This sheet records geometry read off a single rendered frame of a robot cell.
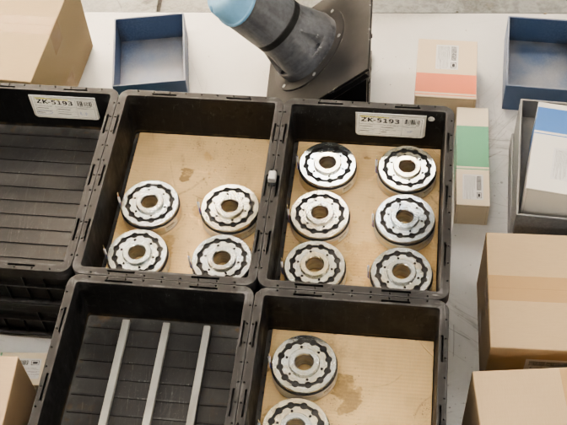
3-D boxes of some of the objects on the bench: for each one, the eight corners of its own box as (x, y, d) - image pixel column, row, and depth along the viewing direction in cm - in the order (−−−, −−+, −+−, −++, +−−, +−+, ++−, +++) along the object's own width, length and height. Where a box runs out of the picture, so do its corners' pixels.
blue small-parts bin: (119, 41, 232) (114, 18, 226) (187, 35, 232) (184, 12, 226) (117, 110, 220) (111, 86, 214) (189, 103, 220) (186, 80, 214)
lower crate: (-5, 158, 213) (-22, 120, 204) (140, 168, 210) (130, 128, 201) (-66, 330, 190) (-88, 295, 180) (96, 343, 187) (83, 309, 177)
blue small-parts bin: (504, 40, 227) (508, 15, 221) (575, 45, 225) (581, 20, 219) (501, 109, 215) (505, 85, 209) (576, 115, 213) (583, 91, 207)
